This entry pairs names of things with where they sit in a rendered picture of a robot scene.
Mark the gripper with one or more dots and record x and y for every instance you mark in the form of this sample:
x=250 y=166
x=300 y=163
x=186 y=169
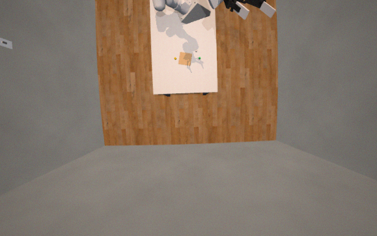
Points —
x=243 y=12

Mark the orange mat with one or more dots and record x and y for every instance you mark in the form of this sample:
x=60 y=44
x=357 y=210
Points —
x=185 y=58

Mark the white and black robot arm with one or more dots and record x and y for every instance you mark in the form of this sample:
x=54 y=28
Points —
x=180 y=5

